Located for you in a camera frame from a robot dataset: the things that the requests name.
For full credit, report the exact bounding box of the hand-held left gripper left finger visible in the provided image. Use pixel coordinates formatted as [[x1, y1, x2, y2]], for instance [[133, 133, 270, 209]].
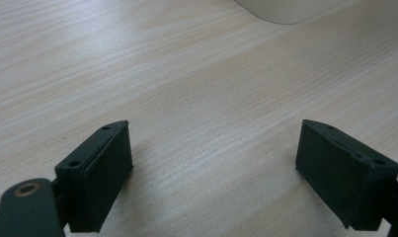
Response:
[[54, 119, 134, 234]]

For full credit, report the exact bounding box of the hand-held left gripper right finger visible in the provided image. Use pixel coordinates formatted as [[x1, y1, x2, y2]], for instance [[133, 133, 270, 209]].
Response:
[[294, 118, 398, 232]]

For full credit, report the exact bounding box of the cream square waste bin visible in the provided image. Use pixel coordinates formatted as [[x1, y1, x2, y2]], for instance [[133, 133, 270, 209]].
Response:
[[233, 0, 348, 26]]

